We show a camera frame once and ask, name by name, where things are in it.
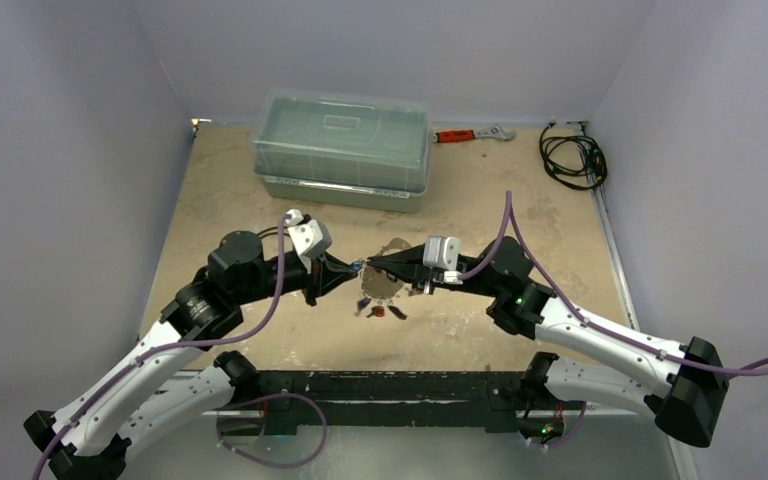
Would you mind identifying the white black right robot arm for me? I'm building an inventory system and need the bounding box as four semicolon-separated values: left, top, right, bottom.
366;236;729;448

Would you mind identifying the red handled adjustable wrench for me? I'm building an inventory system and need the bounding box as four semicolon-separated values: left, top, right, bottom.
433;124;516;144

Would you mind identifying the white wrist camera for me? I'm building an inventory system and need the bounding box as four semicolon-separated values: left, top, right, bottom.
423;235;462;285
284;209;333;259

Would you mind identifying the black coiled cable bundle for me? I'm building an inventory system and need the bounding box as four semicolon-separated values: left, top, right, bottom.
538;121;609;192

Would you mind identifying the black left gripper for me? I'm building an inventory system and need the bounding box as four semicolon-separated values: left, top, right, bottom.
234;248;357;305

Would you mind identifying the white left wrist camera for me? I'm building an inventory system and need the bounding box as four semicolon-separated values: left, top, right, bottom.
284;209;333;259

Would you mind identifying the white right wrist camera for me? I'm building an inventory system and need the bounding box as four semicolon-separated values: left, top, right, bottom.
423;235;462;285

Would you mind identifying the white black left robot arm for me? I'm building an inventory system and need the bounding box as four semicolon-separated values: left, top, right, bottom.
24;221;358;479

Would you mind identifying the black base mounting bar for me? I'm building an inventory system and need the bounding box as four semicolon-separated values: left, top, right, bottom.
193;368;561;437

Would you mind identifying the green clear-lid storage box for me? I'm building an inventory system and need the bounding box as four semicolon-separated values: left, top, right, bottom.
250;88;433;214

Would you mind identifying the metal keyring plate with keys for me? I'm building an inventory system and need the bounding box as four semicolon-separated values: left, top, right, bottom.
353;259;409;321

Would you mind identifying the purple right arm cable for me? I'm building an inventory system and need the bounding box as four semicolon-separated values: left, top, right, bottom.
456;190;768;452

